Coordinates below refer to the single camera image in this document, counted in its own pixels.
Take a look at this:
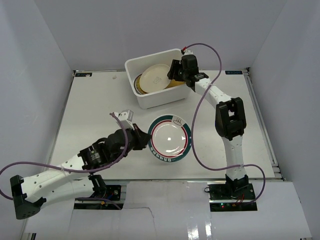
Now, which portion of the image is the fan-shaped bamboo woven tray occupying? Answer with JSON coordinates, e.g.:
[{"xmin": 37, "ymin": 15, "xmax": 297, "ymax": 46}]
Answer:
[{"xmin": 166, "ymin": 79, "xmax": 185, "ymax": 89}]

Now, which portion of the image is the cream white plate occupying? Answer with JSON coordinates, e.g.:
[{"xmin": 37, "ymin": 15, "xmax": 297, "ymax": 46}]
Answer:
[{"xmin": 139, "ymin": 64, "xmax": 171, "ymax": 93}]

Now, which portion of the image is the green red rimmed plate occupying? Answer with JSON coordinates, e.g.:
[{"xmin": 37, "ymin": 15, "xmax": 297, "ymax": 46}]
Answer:
[{"xmin": 148, "ymin": 114, "xmax": 192, "ymax": 163}]

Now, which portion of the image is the round bamboo woven plate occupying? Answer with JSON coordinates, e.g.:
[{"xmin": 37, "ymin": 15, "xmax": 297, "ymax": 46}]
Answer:
[{"xmin": 135, "ymin": 76, "xmax": 148, "ymax": 95}]

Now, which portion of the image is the orange sunburst pattern plate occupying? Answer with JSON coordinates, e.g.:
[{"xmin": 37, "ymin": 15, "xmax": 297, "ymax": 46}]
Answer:
[{"xmin": 133, "ymin": 74, "xmax": 143, "ymax": 95}]

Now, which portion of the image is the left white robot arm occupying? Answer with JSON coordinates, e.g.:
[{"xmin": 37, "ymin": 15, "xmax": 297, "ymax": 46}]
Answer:
[{"xmin": 10, "ymin": 124, "xmax": 151, "ymax": 220}]

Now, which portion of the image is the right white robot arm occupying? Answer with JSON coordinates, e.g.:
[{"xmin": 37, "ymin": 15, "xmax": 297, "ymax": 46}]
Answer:
[{"xmin": 167, "ymin": 54, "xmax": 249, "ymax": 200}]

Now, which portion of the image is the white plastic bin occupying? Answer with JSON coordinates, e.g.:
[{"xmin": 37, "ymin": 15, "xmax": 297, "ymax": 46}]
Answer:
[{"xmin": 124, "ymin": 48, "xmax": 191, "ymax": 109}]

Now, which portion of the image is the right blue table label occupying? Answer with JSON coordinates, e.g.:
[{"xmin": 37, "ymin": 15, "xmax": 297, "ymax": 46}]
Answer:
[{"xmin": 225, "ymin": 70, "xmax": 243, "ymax": 75}]

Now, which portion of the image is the blue table label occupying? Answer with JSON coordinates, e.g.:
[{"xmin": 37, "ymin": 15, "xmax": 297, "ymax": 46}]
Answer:
[
  {"xmin": 225, "ymin": 70, "xmax": 243, "ymax": 75},
  {"xmin": 74, "ymin": 72, "xmax": 92, "ymax": 78}
]

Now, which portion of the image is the left blue table label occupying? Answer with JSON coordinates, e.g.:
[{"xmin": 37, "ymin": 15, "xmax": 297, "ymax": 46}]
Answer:
[{"xmin": 74, "ymin": 72, "xmax": 92, "ymax": 78}]

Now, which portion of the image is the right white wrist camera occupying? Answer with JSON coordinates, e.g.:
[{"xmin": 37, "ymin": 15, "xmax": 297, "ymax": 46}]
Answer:
[{"xmin": 180, "ymin": 47, "xmax": 194, "ymax": 56}]

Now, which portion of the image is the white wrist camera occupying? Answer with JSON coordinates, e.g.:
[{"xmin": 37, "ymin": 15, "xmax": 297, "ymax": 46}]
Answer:
[
  {"xmin": 180, "ymin": 47, "xmax": 194, "ymax": 56},
  {"xmin": 117, "ymin": 109, "xmax": 134, "ymax": 129}
]

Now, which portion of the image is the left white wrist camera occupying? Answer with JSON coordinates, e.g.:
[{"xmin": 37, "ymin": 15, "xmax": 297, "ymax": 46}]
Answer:
[{"xmin": 117, "ymin": 109, "xmax": 134, "ymax": 129}]

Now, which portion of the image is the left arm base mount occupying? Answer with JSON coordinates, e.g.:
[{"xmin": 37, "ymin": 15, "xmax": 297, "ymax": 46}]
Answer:
[{"xmin": 75, "ymin": 174, "xmax": 122, "ymax": 210}]

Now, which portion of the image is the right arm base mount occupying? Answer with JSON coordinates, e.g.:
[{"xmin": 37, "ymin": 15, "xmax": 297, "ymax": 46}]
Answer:
[{"xmin": 204, "ymin": 183, "xmax": 258, "ymax": 213}]

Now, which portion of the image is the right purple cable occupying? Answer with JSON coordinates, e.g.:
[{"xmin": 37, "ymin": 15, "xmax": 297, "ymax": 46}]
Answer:
[{"xmin": 182, "ymin": 42, "xmax": 268, "ymax": 206}]

